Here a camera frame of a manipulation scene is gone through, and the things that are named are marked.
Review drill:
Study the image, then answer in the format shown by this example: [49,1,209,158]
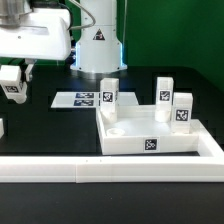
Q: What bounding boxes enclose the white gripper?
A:
[0,8,71,82]

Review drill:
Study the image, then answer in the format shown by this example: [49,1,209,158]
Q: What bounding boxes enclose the white square tabletop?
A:
[96,105,199,155]

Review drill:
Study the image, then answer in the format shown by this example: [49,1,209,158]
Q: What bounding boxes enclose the white marker plate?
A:
[51,92,138,109]

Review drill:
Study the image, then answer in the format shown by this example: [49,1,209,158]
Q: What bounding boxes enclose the white block left edge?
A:
[0,118,4,139]

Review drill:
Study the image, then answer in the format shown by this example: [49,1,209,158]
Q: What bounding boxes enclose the white L-shaped fence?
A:
[0,118,224,184]

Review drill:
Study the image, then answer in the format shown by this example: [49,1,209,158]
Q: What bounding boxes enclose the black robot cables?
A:
[64,46,77,67]

